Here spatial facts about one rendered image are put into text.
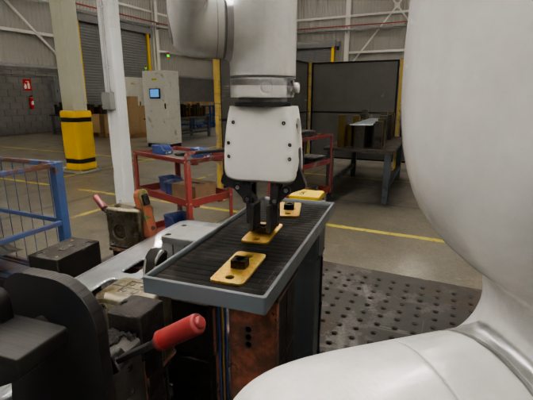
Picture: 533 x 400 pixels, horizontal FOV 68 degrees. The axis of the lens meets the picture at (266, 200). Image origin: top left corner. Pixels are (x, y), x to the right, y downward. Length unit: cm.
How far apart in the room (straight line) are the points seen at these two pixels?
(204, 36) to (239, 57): 5
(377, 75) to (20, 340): 769
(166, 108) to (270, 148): 1050
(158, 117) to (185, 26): 1074
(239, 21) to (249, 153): 16
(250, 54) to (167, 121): 1053
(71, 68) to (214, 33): 748
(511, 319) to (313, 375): 10
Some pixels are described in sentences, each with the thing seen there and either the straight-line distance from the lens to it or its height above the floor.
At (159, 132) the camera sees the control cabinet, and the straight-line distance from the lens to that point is 1121.
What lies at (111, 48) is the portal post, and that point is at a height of 184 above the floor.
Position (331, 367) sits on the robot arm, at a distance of 20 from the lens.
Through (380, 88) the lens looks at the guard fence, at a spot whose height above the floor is 149.
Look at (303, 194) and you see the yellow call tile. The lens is 79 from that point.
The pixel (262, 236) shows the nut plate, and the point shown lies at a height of 116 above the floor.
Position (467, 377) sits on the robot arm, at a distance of 21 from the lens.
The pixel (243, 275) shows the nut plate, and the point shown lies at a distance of 43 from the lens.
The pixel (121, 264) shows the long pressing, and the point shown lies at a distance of 91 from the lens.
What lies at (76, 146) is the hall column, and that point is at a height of 48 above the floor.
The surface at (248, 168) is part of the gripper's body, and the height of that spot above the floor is 126.
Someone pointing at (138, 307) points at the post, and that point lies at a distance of 53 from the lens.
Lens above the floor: 135
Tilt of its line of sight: 15 degrees down
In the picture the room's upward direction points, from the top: straight up
